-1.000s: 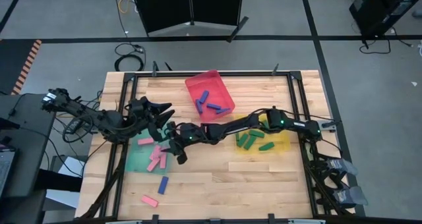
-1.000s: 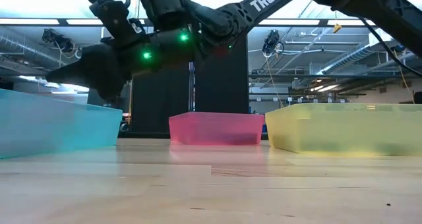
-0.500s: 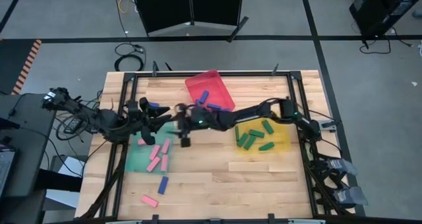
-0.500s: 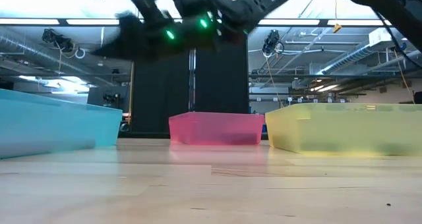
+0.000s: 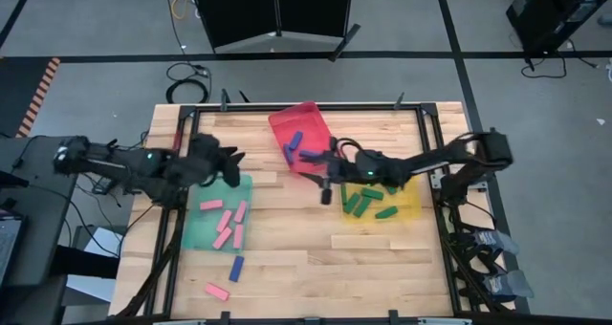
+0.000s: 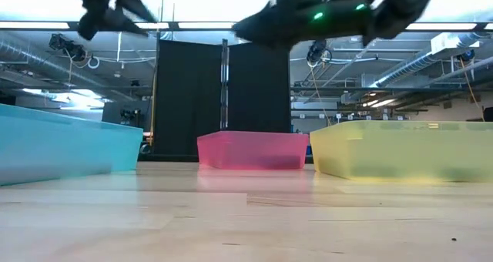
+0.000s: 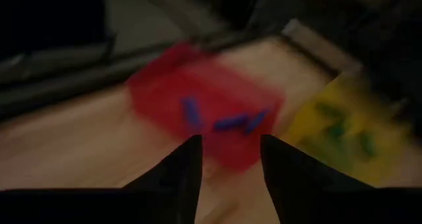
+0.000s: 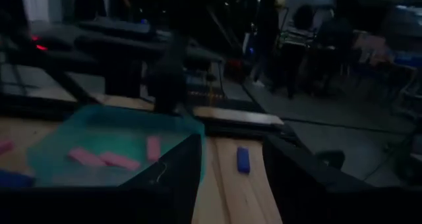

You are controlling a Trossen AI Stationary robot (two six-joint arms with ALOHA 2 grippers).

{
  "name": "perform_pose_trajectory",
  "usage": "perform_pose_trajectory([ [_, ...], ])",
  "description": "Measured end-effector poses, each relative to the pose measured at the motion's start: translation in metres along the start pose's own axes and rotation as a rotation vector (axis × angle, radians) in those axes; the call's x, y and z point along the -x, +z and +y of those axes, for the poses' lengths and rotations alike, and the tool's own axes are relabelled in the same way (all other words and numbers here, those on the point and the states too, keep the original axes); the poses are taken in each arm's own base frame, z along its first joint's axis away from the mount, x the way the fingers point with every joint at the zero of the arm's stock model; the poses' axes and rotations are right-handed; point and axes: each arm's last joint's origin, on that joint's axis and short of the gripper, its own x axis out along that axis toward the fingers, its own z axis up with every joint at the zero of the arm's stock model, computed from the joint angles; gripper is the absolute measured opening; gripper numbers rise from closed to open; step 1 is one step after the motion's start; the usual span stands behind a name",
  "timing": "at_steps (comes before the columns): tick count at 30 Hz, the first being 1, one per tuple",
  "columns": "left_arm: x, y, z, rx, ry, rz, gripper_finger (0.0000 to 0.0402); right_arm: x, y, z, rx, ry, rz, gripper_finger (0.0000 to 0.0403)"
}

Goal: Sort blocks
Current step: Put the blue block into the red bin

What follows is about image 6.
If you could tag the black ceiling-hung device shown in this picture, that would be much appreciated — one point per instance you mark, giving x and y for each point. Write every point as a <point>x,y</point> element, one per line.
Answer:
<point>67,46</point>
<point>317,50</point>

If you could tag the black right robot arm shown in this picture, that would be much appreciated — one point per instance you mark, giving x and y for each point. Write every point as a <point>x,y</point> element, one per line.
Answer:
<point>400,7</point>

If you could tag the white ceiling duct box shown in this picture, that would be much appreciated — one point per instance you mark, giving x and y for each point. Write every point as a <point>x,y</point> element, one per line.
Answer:
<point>450,42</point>

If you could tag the teal translucent plastic bin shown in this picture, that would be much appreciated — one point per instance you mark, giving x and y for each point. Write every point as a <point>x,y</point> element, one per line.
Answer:
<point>58,138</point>

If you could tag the red translucent plastic bin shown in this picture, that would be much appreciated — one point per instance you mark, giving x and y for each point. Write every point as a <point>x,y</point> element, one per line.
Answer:
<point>239,150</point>

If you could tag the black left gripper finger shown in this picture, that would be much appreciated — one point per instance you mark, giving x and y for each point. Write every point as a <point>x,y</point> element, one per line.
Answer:
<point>94,21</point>
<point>133,15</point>

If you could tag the yellow translucent plastic bin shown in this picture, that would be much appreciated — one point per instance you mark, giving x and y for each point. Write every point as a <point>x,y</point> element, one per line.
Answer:
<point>423,146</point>

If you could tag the silver spiral ceiling duct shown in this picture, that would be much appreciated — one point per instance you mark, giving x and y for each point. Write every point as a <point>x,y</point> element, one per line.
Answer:
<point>408,67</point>

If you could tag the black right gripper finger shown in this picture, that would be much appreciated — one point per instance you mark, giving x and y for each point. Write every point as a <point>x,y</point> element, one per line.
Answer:
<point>262,31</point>

